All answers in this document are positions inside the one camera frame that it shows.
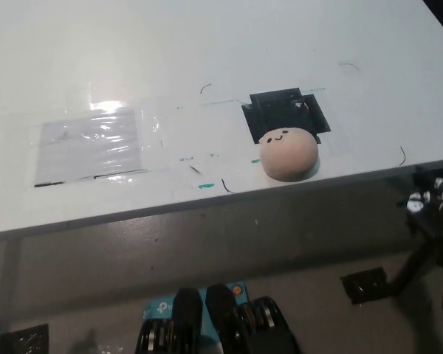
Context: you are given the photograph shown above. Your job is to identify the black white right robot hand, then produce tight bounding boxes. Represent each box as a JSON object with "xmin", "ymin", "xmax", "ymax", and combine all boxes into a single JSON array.
[{"xmin": 396, "ymin": 165, "xmax": 443, "ymax": 267}]

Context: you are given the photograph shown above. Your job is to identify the pink dumpling toy smiling face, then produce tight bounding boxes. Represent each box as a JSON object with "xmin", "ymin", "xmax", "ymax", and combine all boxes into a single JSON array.
[{"xmin": 258, "ymin": 127, "xmax": 320, "ymax": 182}]

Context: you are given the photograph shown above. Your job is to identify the black square mask patch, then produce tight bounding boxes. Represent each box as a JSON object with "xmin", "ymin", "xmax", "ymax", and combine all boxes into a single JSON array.
[{"xmin": 241, "ymin": 87, "xmax": 332, "ymax": 145}]

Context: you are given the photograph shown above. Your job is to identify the taped clear plastic sheet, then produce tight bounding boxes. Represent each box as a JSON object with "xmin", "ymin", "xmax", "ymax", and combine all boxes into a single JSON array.
[{"xmin": 32, "ymin": 108, "xmax": 151, "ymax": 188}]

